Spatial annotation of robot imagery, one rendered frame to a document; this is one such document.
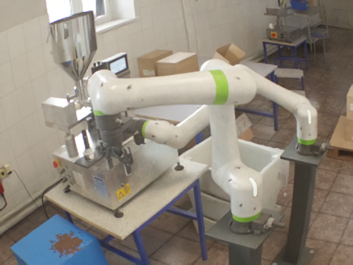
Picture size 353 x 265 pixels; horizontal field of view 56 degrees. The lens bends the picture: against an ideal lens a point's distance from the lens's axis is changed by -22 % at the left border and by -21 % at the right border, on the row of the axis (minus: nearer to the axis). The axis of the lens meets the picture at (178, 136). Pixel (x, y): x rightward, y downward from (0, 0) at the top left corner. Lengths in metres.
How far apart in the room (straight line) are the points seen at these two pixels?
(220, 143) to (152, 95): 0.46
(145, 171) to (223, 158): 0.73
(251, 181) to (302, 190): 0.82
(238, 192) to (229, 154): 0.17
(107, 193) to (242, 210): 0.78
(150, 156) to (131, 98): 1.09
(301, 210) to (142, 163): 0.98
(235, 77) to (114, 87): 0.39
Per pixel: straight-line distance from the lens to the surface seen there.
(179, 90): 1.22
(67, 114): 2.08
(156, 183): 2.34
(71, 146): 2.18
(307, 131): 2.06
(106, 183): 2.02
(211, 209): 2.78
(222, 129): 1.53
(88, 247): 2.23
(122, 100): 1.16
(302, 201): 2.31
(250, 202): 1.51
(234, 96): 1.29
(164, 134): 1.93
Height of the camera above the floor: 1.98
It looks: 26 degrees down
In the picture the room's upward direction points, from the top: 8 degrees counter-clockwise
